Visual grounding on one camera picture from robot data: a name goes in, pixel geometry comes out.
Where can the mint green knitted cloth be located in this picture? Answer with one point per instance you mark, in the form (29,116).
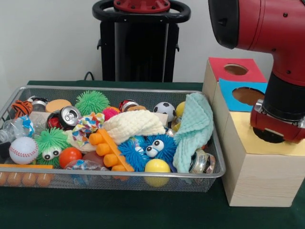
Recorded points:
(195,119)

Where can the cream knitted cloth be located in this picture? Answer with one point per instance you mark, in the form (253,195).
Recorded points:
(128,126)

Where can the green spiky toy with eyes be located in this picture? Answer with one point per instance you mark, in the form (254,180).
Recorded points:
(51,143)

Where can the wooden box with three holes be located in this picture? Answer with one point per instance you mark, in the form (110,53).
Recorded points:
(262,181)

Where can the long orange toy block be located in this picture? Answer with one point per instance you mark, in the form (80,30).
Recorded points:
(107,148)

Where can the shallow clear mesh bin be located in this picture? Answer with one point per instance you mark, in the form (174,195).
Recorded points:
(133,183)

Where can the white baseball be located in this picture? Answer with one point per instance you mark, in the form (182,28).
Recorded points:
(23,150)

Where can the yellow ball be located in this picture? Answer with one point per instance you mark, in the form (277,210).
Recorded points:
(157,167)

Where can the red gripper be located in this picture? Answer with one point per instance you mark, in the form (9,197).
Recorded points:
(274,128)

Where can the blue spiky toy with eyes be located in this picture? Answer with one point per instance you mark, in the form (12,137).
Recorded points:
(133,152)

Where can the green spiky ball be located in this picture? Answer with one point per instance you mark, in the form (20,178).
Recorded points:
(91,102)

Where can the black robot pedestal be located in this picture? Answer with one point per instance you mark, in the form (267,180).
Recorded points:
(108,47)

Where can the orange ball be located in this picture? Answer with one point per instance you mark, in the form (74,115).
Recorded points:
(70,157)

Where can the dark green tablecloth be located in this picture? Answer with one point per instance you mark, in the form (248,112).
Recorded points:
(119,210)

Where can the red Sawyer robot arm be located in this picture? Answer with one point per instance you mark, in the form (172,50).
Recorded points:
(274,23)

